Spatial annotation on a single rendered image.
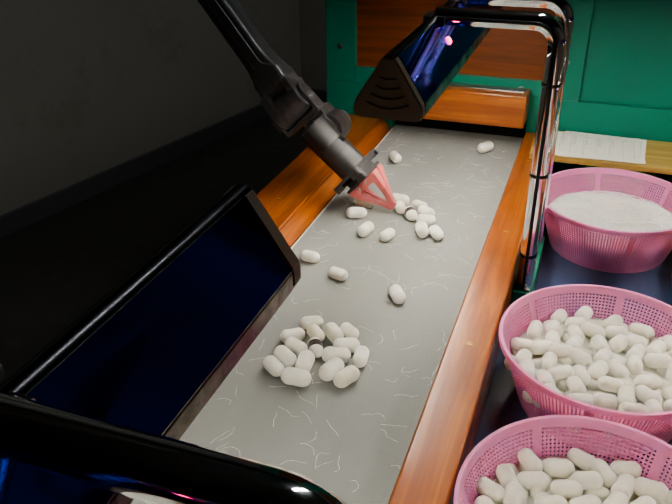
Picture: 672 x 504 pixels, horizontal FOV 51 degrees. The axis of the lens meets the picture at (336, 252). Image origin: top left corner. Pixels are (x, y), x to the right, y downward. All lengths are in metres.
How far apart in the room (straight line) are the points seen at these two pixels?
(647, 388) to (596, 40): 0.83
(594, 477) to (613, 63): 0.98
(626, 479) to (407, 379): 0.27
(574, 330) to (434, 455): 0.33
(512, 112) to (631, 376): 0.73
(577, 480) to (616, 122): 0.96
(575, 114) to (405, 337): 0.79
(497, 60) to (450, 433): 0.99
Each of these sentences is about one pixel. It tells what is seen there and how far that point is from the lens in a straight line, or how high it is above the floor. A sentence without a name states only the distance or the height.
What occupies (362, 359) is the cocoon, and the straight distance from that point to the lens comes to 0.89.
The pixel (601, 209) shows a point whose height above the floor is 0.73.
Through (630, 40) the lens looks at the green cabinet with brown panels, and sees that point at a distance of 1.57.
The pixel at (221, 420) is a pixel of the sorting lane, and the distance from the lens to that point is 0.85.
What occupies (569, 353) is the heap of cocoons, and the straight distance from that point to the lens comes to 0.97.
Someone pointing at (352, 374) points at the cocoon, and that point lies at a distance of 0.87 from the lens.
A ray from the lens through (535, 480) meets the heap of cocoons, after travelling 0.79.
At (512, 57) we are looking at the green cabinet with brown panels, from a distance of 1.59.
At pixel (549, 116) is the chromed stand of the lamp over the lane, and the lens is 1.02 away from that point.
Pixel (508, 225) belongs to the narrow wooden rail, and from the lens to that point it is 1.20.
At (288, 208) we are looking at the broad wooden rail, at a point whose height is 0.77.
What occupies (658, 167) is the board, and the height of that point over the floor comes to 0.78.
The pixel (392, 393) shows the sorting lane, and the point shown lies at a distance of 0.87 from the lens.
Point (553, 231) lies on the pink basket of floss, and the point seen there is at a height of 0.72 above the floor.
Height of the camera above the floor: 1.31
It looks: 30 degrees down
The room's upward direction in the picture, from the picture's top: 1 degrees counter-clockwise
